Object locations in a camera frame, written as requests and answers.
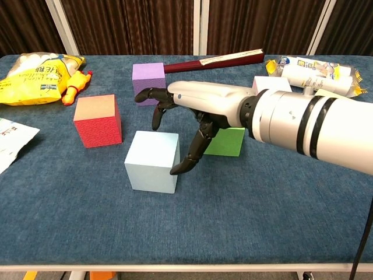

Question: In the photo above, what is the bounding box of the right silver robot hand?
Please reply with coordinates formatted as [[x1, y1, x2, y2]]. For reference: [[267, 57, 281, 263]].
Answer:
[[134, 80, 259, 176]]

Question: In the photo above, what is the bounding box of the green foam cube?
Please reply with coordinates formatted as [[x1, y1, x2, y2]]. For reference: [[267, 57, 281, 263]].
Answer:
[[203, 127, 246, 158]]

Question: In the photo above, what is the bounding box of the pink foam cube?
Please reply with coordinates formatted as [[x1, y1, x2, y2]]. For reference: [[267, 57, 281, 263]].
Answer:
[[252, 75, 292, 96]]

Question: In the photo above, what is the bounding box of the light blue foam cube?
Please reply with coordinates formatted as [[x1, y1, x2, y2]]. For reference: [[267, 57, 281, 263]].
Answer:
[[124, 130, 180, 194]]

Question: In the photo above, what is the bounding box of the red foam cube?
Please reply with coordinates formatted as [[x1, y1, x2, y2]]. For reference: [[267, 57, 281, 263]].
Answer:
[[73, 94, 122, 149]]

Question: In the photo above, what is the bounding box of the purple foam cube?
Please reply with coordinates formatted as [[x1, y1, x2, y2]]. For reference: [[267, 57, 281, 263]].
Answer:
[[132, 62, 168, 106]]

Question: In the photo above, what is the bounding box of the dark red folded fan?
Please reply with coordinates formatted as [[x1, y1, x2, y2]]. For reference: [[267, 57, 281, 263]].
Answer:
[[163, 48, 265, 74]]

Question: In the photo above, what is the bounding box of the brown curtain panel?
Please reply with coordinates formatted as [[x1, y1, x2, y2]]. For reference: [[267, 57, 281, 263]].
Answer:
[[316, 0, 373, 56], [206, 0, 327, 56], [0, 0, 65, 58], [60, 0, 195, 56]]

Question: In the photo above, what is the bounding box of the clear pack of white rolls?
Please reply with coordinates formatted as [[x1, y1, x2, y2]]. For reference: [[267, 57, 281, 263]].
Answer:
[[264, 55, 365, 98]]

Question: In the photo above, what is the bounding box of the blue felt table cover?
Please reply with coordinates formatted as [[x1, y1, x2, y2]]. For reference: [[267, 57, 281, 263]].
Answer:
[[0, 54, 373, 265]]

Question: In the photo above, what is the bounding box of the yellow rubber chicken toy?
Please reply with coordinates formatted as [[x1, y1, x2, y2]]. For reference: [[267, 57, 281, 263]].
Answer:
[[61, 70, 94, 106]]

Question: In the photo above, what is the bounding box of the yellow snack bag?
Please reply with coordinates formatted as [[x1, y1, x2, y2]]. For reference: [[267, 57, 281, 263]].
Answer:
[[0, 52, 86, 106]]

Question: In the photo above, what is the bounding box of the white snack bag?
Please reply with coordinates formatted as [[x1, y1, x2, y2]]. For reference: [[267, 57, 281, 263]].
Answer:
[[0, 117, 41, 175]]

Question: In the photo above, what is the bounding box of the orange box under table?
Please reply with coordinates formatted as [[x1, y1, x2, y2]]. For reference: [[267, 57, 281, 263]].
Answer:
[[89, 271, 115, 280]]

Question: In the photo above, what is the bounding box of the white partition post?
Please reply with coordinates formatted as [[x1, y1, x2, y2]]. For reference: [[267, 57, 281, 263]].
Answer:
[[193, 0, 209, 56], [307, 0, 340, 56], [44, 0, 82, 57]]

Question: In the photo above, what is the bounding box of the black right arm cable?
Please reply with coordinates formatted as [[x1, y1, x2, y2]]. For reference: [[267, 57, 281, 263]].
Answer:
[[351, 204, 373, 280]]

